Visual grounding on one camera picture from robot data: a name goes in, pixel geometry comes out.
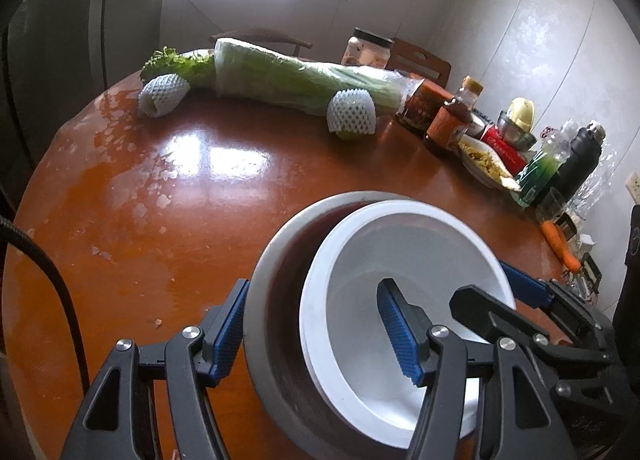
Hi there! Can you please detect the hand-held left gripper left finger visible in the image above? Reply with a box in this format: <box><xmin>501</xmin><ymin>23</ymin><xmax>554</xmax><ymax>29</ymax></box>
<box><xmin>65</xmin><ymin>279</ymin><xmax>251</xmax><ymax>460</ymax></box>

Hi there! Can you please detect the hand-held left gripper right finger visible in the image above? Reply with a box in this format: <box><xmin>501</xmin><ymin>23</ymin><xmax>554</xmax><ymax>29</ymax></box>
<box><xmin>376</xmin><ymin>278</ymin><xmax>571</xmax><ymax>460</ymax></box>

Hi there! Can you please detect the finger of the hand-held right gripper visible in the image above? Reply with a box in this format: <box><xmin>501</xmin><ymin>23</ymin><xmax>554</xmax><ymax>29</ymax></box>
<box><xmin>500</xmin><ymin>262</ymin><xmax>618</xmax><ymax>346</ymax></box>
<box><xmin>449</xmin><ymin>286</ymin><xmax>619</xmax><ymax>387</ymax></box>

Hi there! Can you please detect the small steel bowl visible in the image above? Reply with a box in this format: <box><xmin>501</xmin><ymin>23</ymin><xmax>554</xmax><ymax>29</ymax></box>
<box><xmin>242</xmin><ymin>192</ymin><xmax>501</xmax><ymax>448</ymax></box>

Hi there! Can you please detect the carrot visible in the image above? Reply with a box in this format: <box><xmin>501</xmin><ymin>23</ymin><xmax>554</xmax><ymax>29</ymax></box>
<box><xmin>541</xmin><ymin>221</ymin><xmax>583</xmax><ymax>273</ymax></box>

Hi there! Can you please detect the small steel cup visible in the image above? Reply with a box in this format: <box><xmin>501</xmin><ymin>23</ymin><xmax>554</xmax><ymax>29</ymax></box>
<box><xmin>557</xmin><ymin>212</ymin><xmax>581</xmax><ymax>241</ymax></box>

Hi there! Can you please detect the clear plastic cup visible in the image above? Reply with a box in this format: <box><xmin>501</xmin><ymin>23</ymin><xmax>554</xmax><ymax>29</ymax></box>
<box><xmin>537</xmin><ymin>187</ymin><xmax>568</xmax><ymax>223</ymax></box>

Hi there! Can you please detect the plastic bottle with green liquid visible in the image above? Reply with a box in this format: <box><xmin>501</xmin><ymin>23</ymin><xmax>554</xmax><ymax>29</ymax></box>
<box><xmin>512</xmin><ymin>120</ymin><xmax>578</xmax><ymax>208</ymax></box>

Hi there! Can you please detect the white plate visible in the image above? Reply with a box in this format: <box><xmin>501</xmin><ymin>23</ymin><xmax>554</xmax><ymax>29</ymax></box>
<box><xmin>457</xmin><ymin>135</ymin><xmax>521</xmax><ymax>191</ymax></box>

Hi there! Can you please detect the clear plastic bag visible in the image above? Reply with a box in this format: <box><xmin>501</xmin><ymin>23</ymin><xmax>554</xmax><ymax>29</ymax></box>
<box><xmin>575</xmin><ymin>140</ymin><xmax>623</xmax><ymax>221</ymax></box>

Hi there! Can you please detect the yellow stir-fried food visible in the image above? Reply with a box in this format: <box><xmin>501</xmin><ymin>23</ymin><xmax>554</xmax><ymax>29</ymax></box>
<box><xmin>460</xmin><ymin>137</ymin><xmax>516</xmax><ymax>181</ymax></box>

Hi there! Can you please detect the black thermos flask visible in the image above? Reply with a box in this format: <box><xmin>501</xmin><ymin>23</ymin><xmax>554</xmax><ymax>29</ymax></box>
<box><xmin>552</xmin><ymin>122</ymin><xmax>607</xmax><ymax>205</ymax></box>

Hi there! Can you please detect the red tissue box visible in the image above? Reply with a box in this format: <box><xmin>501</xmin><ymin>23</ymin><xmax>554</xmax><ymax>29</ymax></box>
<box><xmin>481</xmin><ymin>124</ymin><xmax>531</xmax><ymax>163</ymax></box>

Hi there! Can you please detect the steel bowl holding yellow cup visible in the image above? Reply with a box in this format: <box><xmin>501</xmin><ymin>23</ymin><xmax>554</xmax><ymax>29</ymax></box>
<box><xmin>497</xmin><ymin>112</ymin><xmax>538</xmax><ymax>151</ymax></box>

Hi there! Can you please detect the dark sauce bottle orange label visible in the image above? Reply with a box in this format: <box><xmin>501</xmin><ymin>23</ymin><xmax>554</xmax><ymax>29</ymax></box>
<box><xmin>424</xmin><ymin>98</ymin><xmax>473</xmax><ymax>158</ymax></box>

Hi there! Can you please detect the yellow plastic cup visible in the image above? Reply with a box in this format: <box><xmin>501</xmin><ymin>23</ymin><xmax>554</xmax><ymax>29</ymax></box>
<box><xmin>507</xmin><ymin>97</ymin><xmax>536</xmax><ymax>133</ymax></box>

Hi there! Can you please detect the amber bottle with yellow cap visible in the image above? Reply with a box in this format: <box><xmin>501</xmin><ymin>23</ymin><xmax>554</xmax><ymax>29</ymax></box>
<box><xmin>452</xmin><ymin>76</ymin><xmax>485</xmax><ymax>113</ymax></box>

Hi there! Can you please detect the sauce jar with red lid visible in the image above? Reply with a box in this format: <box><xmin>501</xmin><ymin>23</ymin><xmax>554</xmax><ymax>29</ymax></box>
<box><xmin>397</xmin><ymin>77</ymin><xmax>446</xmax><ymax>133</ymax></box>

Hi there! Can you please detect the fruit in white foam net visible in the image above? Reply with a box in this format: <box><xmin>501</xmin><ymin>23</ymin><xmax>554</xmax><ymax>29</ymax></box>
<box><xmin>326</xmin><ymin>88</ymin><xmax>377</xmax><ymax>138</ymax></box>
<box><xmin>138</xmin><ymin>74</ymin><xmax>192</xmax><ymax>118</ymax></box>

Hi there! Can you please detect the wrapped napa cabbage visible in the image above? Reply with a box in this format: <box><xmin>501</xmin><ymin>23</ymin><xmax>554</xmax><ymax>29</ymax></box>
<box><xmin>214</xmin><ymin>38</ymin><xmax>416</xmax><ymax>118</ymax></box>

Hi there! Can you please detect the green lettuce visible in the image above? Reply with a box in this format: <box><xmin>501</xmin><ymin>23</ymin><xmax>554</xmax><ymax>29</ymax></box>
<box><xmin>140</xmin><ymin>46</ymin><xmax>216</xmax><ymax>88</ymax></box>

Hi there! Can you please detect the white jar with black lid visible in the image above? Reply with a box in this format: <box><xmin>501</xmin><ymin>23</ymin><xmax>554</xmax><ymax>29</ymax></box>
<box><xmin>342</xmin><ymin>27</ymin><xmax>395</xmax><ymax>70</ymax></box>

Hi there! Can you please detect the grey refrigerator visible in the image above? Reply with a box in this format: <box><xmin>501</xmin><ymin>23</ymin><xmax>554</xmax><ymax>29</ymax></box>
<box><xmin>0</xmin><ymin>0</ymin><xmax>168</xmax><ymax>181</ymax></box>

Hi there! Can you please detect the black cable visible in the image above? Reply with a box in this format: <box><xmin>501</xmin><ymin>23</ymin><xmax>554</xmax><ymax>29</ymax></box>
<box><xmin>0</xmin><ymin>216</ymin><xmax>93</xmax><ymax>381</ymax></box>

